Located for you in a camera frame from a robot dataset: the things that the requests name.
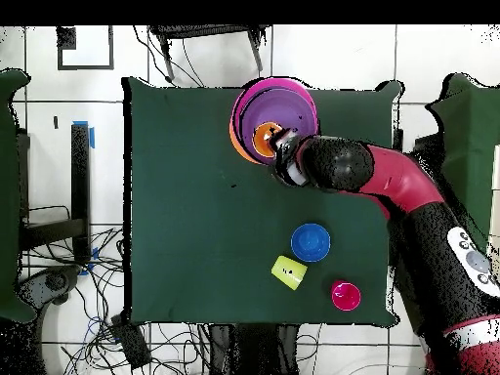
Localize tangle of cables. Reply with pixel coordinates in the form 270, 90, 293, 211
22, 204, 212, 375

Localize black metal stand legs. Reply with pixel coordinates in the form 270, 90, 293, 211
149, 24, 272, 83

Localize black power box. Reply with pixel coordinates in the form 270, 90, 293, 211
110, 313, 152, 370

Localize blue tape strip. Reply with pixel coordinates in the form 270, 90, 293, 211
71, 120, 96, 149
79, 246, 100, 276

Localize yellow plastic cup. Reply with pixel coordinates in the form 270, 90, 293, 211
271, 255, 309, 291

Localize black square frame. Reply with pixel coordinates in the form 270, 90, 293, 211
57, 24, 115, 71

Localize black office chair base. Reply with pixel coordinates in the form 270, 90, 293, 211
17, 265, 83, 306

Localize orange plastic cup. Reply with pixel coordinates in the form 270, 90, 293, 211
252, 121, 284, 159

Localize black metal floor stand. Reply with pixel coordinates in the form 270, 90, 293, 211
19, 122, 92, 267

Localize large orange plastic bowl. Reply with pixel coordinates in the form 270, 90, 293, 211
229, 124, 263, 166

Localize green cloth covered table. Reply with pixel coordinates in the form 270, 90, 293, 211
0, 67, 36, 323
425, 73, 500, 251

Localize dark green table cloth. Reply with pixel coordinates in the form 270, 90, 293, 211
121, 74, 404, 328

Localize small blue plastic bowl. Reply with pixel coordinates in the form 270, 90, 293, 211
290, 223, 332, 263

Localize large pink plastic bowl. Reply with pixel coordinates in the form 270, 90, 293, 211
229, 76, 319, 157

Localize red plastic cup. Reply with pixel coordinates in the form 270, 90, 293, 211
330, 279, 362, 313

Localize purple plastic bowl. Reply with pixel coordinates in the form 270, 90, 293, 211
239, 87, 319, 165

